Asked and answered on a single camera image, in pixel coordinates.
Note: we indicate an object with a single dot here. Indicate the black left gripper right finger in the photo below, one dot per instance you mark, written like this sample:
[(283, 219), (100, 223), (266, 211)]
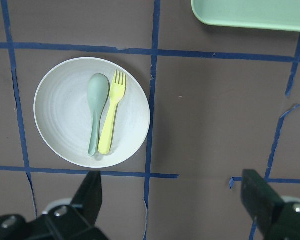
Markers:
[(262, 203)]

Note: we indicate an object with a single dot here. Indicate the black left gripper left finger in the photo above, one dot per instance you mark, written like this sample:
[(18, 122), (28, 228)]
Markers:
[(88, 198)]

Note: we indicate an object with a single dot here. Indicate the yellow plastic fork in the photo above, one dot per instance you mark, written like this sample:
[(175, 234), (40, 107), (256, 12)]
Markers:
[(116, 94)]

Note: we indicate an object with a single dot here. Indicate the pale green spoon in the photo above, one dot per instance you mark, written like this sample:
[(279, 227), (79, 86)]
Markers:
[(97, 95)]

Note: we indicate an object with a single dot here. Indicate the light green tray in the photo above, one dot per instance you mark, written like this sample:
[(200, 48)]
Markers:
[(279, 15)]

